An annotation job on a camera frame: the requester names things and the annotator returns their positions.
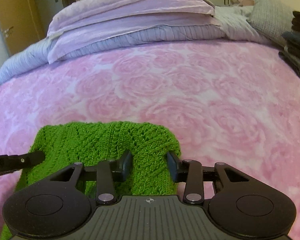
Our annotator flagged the lilac lower pillow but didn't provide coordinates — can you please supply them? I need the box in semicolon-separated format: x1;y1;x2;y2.
47;13;225;63

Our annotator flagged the green knitted sweater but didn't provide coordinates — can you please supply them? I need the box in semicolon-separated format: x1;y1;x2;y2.
0;121;182;240

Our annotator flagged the stack of folded clothes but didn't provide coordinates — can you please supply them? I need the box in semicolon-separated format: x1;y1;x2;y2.
279;11;300;78

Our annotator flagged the lilac top pillow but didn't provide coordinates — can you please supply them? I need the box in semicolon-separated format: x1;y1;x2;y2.
47;0;215;37

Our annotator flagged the wooden door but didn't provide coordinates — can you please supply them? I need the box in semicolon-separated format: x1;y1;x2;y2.
0;0;44;56

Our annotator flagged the grey checked cushion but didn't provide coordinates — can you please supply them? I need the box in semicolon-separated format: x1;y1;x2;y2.
247;0;293;47

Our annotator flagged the lilac pillow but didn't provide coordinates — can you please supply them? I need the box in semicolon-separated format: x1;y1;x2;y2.
47;13;225;63
47;0;215;37

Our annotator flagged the pink rose blanket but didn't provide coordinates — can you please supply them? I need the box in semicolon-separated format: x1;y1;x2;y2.
0;40;300;239

